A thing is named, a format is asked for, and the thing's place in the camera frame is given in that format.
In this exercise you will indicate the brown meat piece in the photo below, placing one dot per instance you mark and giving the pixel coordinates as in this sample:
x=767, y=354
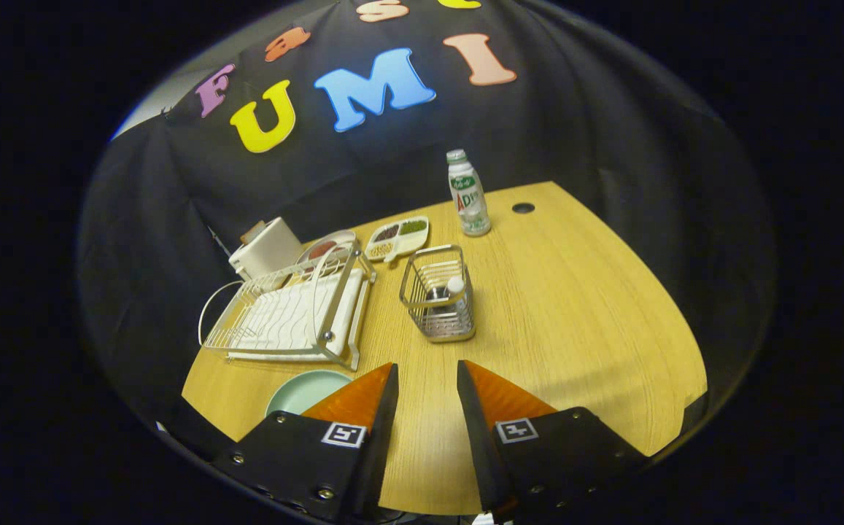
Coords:
x=322, y=249

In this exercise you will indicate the pale green plate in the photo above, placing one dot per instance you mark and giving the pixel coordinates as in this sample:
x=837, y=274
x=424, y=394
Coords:
x=305, y=390

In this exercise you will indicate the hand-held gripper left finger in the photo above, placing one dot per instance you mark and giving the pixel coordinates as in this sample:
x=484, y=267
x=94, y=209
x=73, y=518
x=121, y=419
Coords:
x=385, y=437

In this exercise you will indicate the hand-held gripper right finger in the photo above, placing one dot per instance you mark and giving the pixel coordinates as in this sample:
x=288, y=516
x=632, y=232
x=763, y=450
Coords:
x=476, y=452

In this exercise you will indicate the toast slice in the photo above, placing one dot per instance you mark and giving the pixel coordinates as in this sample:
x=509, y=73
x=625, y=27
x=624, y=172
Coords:
x=252, y=233

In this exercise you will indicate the beige plate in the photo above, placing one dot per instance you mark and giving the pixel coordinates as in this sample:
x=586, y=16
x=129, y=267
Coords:
x=341, y=237

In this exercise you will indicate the white green drink bottle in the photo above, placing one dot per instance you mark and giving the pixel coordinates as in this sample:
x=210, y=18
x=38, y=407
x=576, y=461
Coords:
x=469, y=204

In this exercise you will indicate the white divided bean tray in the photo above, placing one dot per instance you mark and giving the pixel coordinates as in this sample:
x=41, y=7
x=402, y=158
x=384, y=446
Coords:
x=413, y=244

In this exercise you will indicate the white toaster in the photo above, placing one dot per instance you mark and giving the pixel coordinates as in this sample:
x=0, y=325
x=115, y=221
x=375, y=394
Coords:
x=268, y=251

